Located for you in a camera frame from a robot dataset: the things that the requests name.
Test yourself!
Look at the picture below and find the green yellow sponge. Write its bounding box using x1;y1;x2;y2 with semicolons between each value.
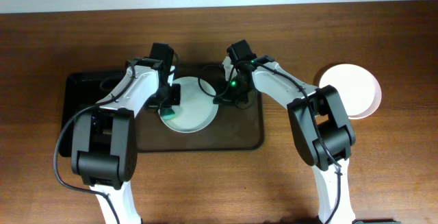
159;108;175;121

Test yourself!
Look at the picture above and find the pale blue plate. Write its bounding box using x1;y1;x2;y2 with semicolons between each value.
160;77;218;133

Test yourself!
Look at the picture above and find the white plate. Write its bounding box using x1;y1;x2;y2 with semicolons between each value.
318;64;382;120

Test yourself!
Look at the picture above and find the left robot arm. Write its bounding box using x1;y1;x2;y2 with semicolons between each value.
71;58;175;223

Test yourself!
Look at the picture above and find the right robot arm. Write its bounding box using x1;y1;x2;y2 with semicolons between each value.
221;55;356;223

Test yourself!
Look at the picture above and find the brown serving tray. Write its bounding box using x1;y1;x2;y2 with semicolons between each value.
136;64;264;153

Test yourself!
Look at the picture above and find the black plastic tray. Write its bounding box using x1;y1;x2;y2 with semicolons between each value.
58;70;126;158

